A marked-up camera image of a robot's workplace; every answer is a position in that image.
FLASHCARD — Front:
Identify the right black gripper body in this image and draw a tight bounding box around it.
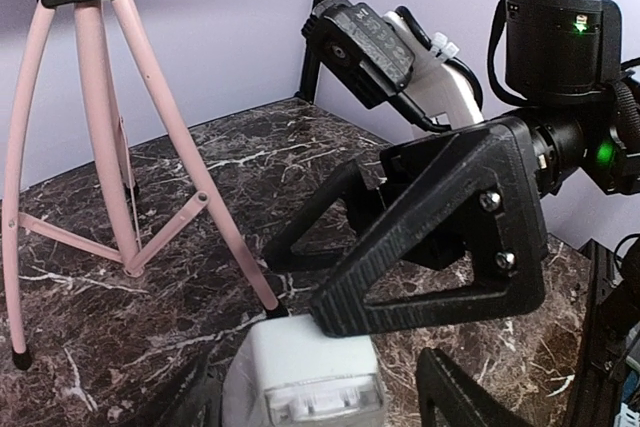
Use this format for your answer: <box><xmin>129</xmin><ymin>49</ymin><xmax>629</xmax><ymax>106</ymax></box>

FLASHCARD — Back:
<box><xmin>344</xmin><ymin>114</ymin><xmax>549</xmax><ymax>273</ymax></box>

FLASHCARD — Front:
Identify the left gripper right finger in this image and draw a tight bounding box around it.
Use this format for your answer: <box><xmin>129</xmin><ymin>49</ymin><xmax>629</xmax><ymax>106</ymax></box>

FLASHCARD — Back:
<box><xmin>417</xmin><ymin>348</ymin><xmax>529</xmax><ymax>426</ymax></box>

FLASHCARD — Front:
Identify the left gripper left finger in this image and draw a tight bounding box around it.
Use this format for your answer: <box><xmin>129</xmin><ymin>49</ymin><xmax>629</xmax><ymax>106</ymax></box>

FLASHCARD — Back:
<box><xmin>124</xmin><ymin>347</ymin><xmax>224</xmax><ymax>426</ymax></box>

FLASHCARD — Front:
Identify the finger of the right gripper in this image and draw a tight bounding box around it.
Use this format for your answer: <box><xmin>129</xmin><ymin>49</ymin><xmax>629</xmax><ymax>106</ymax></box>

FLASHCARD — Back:
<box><xmin>262</xmin><ymin>159</ymin><xmax>384</xmax><ymax>272</ymax></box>
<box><xmin>310</xmin><ymin>119</ymin><xmax>546</xmax><ymax>337</ymax></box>

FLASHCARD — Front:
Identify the white metronome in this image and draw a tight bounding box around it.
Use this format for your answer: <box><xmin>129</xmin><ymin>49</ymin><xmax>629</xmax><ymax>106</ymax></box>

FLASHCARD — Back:
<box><xmin>220</xmin><ymin>314</ymin><xmax>387</xmax><ymax>427</ymax></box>

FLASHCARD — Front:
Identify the pink music stand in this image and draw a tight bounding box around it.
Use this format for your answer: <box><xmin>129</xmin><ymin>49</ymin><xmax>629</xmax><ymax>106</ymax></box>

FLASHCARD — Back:
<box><xmin>1</xmin><ymin>0</ymin><xmax>288</xmax><ymax>371</ymax></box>

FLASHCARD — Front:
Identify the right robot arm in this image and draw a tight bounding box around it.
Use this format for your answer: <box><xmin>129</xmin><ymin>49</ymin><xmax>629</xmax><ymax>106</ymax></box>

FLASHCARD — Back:
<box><xmin>263</xmin><ymin>0</ymin><xmax>639</xmax><ymax>337</ymax></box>

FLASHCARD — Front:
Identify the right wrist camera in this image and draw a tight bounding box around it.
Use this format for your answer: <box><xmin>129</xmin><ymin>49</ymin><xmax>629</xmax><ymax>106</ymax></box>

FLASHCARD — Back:
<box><xmin>316</xmin><ymin>0</ymin><xmax>484</xmax><ymax>133</ymax></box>

